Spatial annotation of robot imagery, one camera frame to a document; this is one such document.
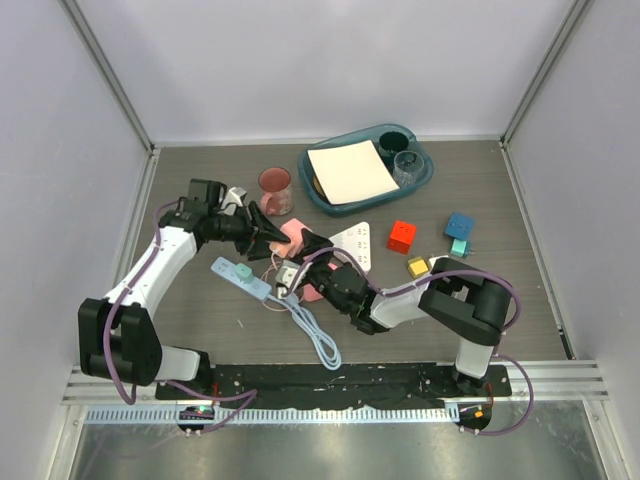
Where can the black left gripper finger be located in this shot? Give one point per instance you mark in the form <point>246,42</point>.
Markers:
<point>258,247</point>
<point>265,230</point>

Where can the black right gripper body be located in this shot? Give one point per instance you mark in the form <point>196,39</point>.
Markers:
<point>320,274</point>

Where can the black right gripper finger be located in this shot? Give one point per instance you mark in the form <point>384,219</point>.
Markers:
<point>345,256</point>
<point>311,243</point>

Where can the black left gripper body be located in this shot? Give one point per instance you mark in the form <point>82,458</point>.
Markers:
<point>232,228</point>

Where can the pink charger plug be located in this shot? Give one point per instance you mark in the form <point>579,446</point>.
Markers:
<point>279,249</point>

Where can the pink cube socket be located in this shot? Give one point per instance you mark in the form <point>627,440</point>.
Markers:
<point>293,230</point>

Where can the white triangular power strip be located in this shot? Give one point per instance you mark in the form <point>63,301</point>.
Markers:
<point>356,240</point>

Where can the mint green plug adapter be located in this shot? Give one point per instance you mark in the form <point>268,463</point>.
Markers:
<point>244,273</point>

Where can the pink triangular power strip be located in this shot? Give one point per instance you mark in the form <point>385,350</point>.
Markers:
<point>310,294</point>

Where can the light blue power strip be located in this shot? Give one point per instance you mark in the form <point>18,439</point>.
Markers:
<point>258,289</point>

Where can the red cube socket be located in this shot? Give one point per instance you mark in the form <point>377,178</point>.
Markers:
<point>401,237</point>

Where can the yellow plug adapter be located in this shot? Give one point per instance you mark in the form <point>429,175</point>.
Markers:
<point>417,267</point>

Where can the white plug adapter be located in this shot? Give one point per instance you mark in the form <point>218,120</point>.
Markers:
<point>440,258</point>

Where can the teal plug adapter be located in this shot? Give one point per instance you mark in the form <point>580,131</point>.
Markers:
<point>460,248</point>

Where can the blue cube socket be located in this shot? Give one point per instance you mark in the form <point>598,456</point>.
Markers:
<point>459,226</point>

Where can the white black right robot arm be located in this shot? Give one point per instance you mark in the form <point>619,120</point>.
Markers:
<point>474,304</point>

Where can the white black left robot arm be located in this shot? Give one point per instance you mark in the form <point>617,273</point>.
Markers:
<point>117,338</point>

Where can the teal plastic tray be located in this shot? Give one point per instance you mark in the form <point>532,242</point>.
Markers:
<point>313,189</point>

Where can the white paper sheet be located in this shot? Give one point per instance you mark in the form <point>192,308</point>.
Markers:
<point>351,173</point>

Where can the clear glass cup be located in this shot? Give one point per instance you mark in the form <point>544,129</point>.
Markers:
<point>407,167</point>

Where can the dark green cup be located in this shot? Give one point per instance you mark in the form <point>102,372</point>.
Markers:
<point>392,142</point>

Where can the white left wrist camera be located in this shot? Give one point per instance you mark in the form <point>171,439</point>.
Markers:
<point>233,200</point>

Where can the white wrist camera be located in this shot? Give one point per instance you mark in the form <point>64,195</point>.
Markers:
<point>286,279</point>
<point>233,200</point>

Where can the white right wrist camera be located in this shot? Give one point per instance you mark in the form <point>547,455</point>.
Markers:
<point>286,279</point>

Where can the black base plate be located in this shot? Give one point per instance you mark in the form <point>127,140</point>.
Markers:
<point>386,386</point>

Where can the perforated cable duct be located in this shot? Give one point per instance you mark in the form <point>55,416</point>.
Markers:
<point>195,414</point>

